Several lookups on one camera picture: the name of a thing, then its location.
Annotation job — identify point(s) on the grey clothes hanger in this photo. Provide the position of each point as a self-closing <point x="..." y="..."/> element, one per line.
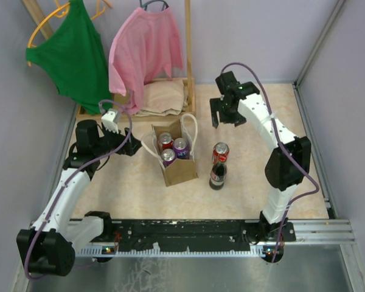
<point x="153" y="6"/>

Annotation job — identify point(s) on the dark cola bottle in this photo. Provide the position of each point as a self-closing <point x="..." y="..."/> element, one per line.
<point x="218" y="175"/>

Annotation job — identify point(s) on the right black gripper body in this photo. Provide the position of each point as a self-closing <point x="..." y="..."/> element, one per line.
<point x="229" y="115"/>

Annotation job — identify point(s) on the green tank top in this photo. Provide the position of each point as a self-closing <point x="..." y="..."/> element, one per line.
<point x="74" y="58"/>

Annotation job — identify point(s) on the pink t-shirt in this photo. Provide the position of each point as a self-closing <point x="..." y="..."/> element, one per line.
<point x="146" y="45"/>

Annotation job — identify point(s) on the brown burlap canvas bag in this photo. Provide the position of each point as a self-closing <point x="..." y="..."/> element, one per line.
<point x="181" y="169"/>

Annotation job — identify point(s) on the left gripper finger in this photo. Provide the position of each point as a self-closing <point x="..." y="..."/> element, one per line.
<point x="129" y="135"/>
<point x="131" y="147"/>

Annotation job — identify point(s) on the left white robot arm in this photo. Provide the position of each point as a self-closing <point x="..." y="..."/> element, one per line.
<point x="49" y="246"/>

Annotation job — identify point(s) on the cream folded cloth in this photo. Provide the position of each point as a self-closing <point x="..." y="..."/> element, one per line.
<point x="163" y="98"/>

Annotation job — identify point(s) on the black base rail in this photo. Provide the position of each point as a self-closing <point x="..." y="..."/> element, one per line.
<point x="193" y="235"/>

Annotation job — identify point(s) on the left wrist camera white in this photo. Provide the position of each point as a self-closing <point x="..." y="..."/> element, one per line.
<point x="110" y="120"/>

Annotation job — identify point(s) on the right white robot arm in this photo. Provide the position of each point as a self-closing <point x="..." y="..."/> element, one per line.
<point x="289" y="161"/>

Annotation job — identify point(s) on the red cola can front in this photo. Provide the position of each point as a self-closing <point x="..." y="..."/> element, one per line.
<point x="220" y="152"/>

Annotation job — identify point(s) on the purple soda can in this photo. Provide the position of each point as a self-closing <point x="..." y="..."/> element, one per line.
<point x="181" y="148"/>
<point x="168" y="156"/>

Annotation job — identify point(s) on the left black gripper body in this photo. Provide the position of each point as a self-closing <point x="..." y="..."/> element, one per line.
<point x="109" y="142"/>

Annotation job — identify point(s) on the yellow clothes hanger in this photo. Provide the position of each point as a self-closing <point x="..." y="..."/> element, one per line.
<point x="54" y="21"/>

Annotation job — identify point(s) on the red cola can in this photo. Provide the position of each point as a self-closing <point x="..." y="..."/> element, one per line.
<point x="220" y="152"/>
<point x="165" y="141"/>

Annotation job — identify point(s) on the wooden clothes rack frame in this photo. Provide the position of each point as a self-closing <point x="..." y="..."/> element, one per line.
<point x="189" y="83"/>

